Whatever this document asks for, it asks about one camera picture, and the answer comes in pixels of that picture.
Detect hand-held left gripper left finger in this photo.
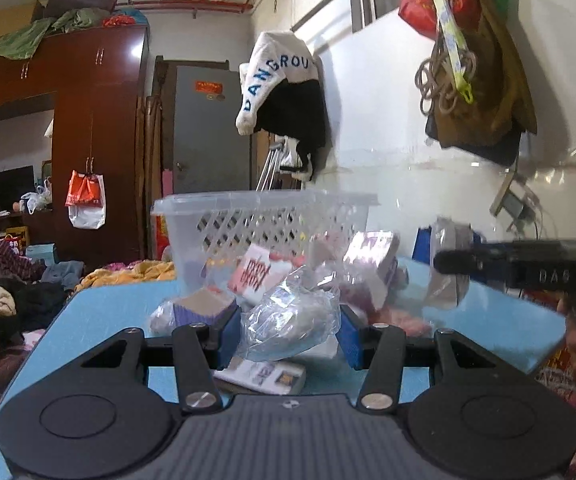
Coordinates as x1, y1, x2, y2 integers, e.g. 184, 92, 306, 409
75, 305, 243, 413

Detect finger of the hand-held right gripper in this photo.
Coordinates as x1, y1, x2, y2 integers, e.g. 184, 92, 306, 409
433, 245, 511, 278

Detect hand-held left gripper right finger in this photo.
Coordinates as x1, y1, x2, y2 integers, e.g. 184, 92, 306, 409
338, 305, 519, 411

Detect silver foil packet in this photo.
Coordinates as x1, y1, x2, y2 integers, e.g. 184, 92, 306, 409
427, 217, 475, 309

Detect pink plastic packet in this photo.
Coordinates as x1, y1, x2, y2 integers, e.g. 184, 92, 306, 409
368, 304, 435, 337

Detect clear plastic bag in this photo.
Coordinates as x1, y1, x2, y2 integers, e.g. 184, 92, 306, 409
238, 265, 344, 364

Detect white printed cardboard box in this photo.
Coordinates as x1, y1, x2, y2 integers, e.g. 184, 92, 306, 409
227, 244, 300, 307

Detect clear plastic lattice basket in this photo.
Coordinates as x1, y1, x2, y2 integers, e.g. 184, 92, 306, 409
150, 191, 381, 306

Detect purple striped small box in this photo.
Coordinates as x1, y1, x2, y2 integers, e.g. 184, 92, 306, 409
172, 287, 239, 335

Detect flat printed booklet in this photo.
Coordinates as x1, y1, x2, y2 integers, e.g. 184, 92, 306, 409
213, 357, 309, 394

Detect yellow blanket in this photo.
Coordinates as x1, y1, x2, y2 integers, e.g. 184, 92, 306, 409
75, 259, 177, 292

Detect red printed blanket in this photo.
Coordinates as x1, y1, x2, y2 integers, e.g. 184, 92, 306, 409
532, 350, 576, 480

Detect brown hanging bag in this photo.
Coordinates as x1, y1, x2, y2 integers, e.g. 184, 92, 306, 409
425, 0, 539, 167

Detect metal crutches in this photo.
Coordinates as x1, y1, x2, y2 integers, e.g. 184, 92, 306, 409
255, 135, 300, 194

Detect wooden planks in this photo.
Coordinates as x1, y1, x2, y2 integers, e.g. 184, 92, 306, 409
135, 92, 165, 261

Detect grey door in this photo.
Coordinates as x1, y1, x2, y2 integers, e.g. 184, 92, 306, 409
160, 57, 255, 196

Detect orange and white plastic bag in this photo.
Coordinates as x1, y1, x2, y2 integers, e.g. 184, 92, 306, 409
65, 170, 107, 231

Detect light blue box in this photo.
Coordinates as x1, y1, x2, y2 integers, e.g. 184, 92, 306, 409
25, 244, 59, 265

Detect pile of dark clothes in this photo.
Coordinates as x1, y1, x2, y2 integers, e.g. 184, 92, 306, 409
0, 222, 85, 362

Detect white and black hoodie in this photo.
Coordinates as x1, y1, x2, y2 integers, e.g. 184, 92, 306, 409
235, 31, 332, 182

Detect dark red wooden wardrobe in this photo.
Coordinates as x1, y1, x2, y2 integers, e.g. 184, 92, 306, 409
0, 25, 151, 262

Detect red plastic bag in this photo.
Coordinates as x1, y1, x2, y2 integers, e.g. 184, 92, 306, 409
399, 0, 484, 42

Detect black television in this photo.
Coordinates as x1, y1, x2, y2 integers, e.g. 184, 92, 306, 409
0, 165, 37, 209

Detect red ceiling pipe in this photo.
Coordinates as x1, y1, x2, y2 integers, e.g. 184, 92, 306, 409
118, 0, 260, 13

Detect green cloth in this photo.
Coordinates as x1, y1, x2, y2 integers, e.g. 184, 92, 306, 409
0, 7, 117, 59

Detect stack of cardboard boxes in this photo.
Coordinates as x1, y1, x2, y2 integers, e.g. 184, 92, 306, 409
0, 0, 45, 64

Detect wall device with cables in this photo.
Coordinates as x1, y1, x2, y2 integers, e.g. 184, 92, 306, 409
490, 164, 545, 232

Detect coiled rope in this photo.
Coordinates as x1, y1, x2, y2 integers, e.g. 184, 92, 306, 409
414, 50, 480, 117

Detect yellow green strap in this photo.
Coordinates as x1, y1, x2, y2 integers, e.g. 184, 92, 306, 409
418, 0, 475, 105

